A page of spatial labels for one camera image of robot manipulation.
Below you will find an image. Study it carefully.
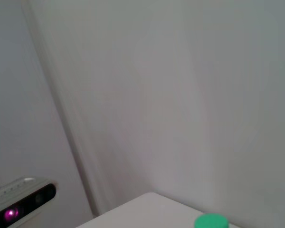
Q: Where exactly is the clear test tube green cap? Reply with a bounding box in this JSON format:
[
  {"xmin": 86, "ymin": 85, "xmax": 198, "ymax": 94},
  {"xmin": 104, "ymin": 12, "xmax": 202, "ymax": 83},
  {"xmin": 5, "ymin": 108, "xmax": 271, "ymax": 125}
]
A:
[{"xmin": 194, "ymin": 213, "xmax": 230, "ymax": 228}]

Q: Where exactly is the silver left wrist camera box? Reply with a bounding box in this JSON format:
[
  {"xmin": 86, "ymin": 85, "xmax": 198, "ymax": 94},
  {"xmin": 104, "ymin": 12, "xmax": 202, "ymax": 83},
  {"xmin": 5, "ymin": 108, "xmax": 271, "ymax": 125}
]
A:
[{"xmin": 0, "ymin": 177, "xmax": 57, "ymax": 228}]

